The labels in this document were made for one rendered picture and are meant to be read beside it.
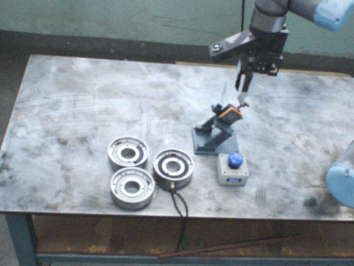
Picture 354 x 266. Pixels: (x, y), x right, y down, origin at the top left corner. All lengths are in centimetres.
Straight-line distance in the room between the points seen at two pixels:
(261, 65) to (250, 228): 56
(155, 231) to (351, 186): 60
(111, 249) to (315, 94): 83
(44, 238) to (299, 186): 73
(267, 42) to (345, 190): 37
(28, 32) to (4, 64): 25
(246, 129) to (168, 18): 153
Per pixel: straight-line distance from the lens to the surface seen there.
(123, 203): 104
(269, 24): 97
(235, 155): 112
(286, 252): 139
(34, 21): 282
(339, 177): 101
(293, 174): 123
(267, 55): 103
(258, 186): 117
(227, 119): 116
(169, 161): 113
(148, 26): 274
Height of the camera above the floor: 168
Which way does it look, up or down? 45 degrees down
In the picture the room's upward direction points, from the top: 11 degrees clockwise
